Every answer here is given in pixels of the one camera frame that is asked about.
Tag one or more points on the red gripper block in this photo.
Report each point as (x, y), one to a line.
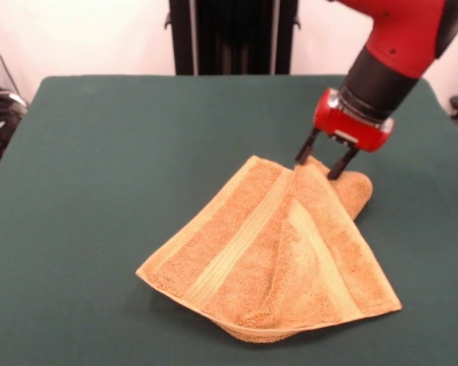
(347, 129)

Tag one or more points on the tan terry towel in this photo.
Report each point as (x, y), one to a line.
(252, 259)

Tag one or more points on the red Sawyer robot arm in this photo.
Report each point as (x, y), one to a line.
(397, 45)

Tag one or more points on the dark green table cloth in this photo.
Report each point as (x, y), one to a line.
(99, 171)

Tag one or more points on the black upright post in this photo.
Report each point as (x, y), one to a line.
(233, 38)

